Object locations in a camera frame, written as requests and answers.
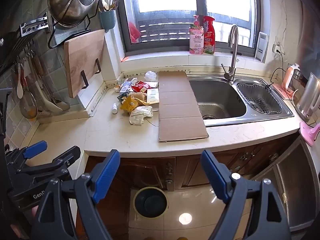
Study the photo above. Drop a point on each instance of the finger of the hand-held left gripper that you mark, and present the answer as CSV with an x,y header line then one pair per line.
x,y
60,160
35,148

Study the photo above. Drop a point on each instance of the pink electric kettle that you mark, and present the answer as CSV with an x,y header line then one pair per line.
x,y
290,80

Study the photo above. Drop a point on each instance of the steel kettle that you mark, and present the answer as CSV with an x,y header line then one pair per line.
x,y
308,97

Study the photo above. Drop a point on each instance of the red cloth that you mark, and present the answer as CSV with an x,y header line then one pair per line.
x,y
133,32

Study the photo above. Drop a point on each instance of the steel pot lid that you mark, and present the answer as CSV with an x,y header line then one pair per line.
x,y
70,2

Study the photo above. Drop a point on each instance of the beige wrapper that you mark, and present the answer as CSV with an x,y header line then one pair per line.
x,y
137,95

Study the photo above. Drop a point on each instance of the bundle of chopsticks and spoons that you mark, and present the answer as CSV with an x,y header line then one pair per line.
x,y
113,3

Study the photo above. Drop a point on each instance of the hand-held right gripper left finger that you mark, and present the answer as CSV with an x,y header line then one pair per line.
x,y
107,172

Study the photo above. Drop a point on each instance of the white wall socket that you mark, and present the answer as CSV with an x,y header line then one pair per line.
x,y
276,48

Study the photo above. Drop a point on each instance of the small white bottle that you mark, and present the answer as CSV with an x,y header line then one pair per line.
x,y
115,108

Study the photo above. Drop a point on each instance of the black hook rail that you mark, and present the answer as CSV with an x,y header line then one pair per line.
x,y
15,47

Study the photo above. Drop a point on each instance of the wooden cutting board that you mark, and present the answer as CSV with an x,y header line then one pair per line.
x,y
82,55

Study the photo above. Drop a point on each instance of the blue-grey utensil holder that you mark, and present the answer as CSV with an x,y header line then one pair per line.
x,y
108,20

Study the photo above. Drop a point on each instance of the pink detergent bottle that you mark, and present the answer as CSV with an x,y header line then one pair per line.
x,y
196,40

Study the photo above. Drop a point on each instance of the steel faucet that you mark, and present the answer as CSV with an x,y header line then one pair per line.
x,y
233,55

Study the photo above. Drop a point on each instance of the yellow snack bag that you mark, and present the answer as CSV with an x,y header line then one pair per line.
x,y
128,105

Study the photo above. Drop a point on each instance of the red snack packet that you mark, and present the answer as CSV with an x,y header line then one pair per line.
x,y
140,87

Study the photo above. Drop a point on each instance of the steel cabinet door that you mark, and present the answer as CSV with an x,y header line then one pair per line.
x,y
292,187

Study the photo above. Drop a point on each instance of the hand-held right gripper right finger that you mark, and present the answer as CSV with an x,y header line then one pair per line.
x,y
212,175

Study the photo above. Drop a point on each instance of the metal knife rack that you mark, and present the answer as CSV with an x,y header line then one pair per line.
x,y
32,26

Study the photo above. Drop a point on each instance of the mesh strainer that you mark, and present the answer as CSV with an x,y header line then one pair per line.
x,y
27,105

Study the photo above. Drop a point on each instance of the red spray bottle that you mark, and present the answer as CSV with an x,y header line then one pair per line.
x,y
209,40

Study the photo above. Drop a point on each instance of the pink plastic stand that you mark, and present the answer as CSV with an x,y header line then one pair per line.
x,y
310,133

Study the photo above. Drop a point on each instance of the white packet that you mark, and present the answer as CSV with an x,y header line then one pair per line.
x,y
152,95

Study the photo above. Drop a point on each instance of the white rice spoon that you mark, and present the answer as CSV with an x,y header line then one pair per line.
x,y
19,87

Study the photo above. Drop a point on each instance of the stainless steel sink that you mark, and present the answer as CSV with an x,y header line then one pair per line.
x,y
217,97

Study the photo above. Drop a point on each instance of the cardboard sheet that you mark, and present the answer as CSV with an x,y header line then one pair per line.
x,y
180,105

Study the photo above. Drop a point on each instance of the black trash bin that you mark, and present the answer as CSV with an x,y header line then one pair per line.
x,y
150,202

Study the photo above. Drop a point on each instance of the white plastic bag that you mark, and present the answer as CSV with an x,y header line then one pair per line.
x,y
151,76

